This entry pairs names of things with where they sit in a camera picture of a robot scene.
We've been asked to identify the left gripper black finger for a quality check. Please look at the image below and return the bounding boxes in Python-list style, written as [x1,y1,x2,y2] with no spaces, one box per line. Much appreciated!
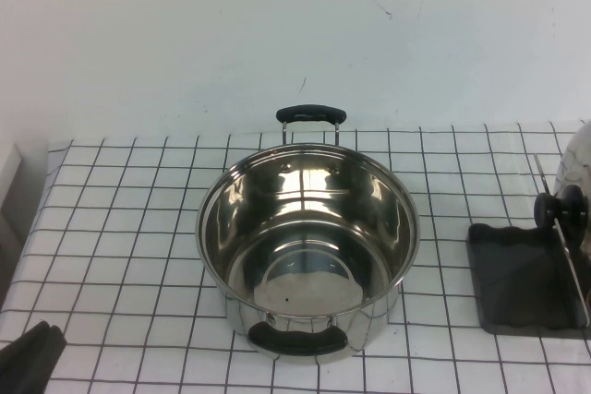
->
[23,324,68,394]
[0,319,53,394]

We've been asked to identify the stainless steel lid black knob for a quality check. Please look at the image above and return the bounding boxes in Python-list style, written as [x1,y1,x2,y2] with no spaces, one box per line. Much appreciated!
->
[533,120,591,321]

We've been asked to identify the lid rack dark tray base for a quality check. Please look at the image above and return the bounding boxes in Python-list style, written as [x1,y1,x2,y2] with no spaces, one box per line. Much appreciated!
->
[465,152,591,339]

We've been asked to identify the stainless steel pot black handles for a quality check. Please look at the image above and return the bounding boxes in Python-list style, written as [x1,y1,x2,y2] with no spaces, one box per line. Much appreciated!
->
[194,104,422,363]

